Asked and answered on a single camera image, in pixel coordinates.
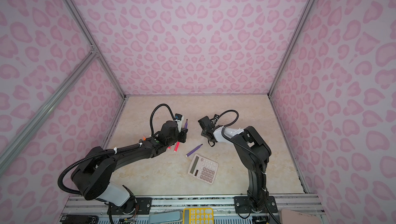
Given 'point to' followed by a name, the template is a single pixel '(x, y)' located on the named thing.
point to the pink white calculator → (203, 169)
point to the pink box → (289, 217)
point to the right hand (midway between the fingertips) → (208, 130)
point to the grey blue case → (165, 216)
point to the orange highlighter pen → (144, 138)
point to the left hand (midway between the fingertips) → (188, 127)
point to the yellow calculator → (198, 216)
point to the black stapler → (79, 219)
